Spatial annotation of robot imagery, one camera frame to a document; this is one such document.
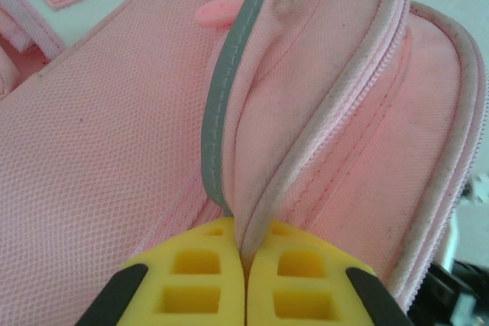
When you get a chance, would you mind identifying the pink student backpack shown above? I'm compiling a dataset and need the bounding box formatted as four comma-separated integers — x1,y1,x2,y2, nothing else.
0,0,484,326

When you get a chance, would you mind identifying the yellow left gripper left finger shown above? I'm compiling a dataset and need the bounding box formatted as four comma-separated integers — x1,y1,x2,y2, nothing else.
78,215,245,326

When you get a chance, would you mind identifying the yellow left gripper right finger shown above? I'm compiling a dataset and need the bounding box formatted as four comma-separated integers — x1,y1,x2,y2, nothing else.
246,218,416,326

